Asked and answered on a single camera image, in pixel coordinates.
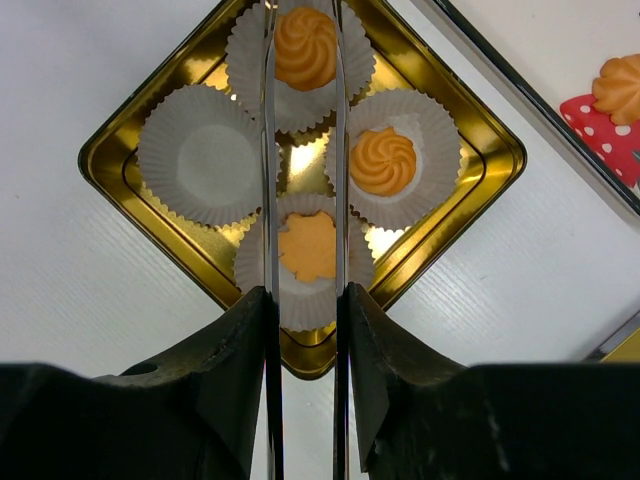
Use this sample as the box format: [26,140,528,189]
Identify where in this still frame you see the swirl cookie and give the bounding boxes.
[274,6,337,92]

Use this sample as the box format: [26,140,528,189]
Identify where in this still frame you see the flower cookie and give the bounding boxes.
[278,210,336,283]

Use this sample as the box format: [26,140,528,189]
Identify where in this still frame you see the front right paper cup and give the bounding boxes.
[233,193,374,332]

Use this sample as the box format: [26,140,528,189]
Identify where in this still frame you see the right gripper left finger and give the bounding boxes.
[1,287,265,479]

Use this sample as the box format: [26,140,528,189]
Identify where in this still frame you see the back left paper cup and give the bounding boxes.
[226,1,375,133]

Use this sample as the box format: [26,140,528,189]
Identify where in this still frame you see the metal serving tongs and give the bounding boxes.
[260,1,349,479]

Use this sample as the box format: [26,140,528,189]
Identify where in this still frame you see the back right paper cup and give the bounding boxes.
[347,89,461,231]

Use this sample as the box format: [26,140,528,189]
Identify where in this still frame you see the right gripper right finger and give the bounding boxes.
[348,284,639,479]

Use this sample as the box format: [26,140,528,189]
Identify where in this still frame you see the gold square cookie tin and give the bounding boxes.
[80,1,525,380]

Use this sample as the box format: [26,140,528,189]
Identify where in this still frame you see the front left paper cup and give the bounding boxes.
[137,85,262,226]

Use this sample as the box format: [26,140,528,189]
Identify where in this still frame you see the paper cup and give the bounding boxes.
[347,89,461,231]
[226,1,375,133]
[233,193,374,332]
[137,85,262,226]

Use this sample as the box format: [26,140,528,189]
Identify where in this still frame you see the gold tin lid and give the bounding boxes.
[585,313,640,363]

